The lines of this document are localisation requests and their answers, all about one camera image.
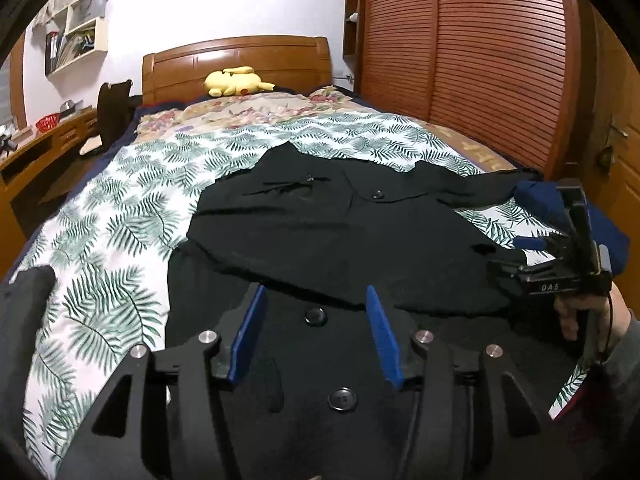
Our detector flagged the dark red clothing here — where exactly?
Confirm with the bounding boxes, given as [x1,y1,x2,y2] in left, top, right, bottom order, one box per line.
[550,380,608,443]

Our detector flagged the white wall shelf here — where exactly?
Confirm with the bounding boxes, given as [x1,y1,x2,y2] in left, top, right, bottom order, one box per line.
[32,0,116,78]

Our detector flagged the person's right hand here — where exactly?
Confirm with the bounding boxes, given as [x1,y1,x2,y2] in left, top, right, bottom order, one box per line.
[552,287,633,367]

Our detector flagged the person's right forearm grey sleeve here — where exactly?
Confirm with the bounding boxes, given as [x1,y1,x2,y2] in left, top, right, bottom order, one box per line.
[582,310,640,461]

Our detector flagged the yellow plush toy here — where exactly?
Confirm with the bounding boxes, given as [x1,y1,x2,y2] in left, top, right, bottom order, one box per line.
[204,66,276,98]

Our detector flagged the wooden headboard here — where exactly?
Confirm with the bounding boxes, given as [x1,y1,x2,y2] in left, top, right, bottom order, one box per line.
[141,35,334,106]

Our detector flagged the black chair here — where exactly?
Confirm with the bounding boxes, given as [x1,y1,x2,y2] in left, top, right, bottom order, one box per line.
[96,79,143,153]

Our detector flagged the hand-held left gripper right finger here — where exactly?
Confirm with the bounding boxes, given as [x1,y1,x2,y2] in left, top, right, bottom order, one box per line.
[365,285,586,480]

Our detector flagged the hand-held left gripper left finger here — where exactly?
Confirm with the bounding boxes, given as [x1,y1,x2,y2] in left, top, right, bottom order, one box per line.
[55,285,268,480]

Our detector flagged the folded navy cloth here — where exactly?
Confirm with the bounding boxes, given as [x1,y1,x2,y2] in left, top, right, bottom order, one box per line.
[515,180,631,276]

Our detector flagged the wooden door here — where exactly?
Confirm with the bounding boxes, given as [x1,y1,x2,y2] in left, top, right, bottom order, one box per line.
[575,0,640,241]

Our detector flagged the floral blanket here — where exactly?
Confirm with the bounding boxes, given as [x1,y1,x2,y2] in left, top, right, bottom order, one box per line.
[135,87,371,136]

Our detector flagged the leaf print bed cover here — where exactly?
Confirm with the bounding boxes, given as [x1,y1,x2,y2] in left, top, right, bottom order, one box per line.
[10,112,588,480]

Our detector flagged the wooden desk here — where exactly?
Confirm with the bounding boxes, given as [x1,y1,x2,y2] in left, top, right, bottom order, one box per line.
[0,105,101,271]

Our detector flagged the wooden louvered wardrobe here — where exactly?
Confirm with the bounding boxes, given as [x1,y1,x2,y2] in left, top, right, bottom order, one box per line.
[342,0,583,181]

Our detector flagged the tan patterned bed mat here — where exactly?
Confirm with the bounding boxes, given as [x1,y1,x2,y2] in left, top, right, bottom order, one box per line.
[425,122,516,171]

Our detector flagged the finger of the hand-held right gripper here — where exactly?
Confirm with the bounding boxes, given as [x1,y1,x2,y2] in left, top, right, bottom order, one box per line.
[487,259,523,277]
[514,235,551,252]

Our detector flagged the dark cloth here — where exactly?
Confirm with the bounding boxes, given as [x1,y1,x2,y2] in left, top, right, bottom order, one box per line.
[0,265,57,441]

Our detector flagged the metal door handle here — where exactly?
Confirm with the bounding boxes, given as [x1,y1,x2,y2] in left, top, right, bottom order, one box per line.
[600,115,630,166]

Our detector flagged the black buttoned coat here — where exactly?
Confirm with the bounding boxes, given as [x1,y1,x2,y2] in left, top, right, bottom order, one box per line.
[165,142,591,480]

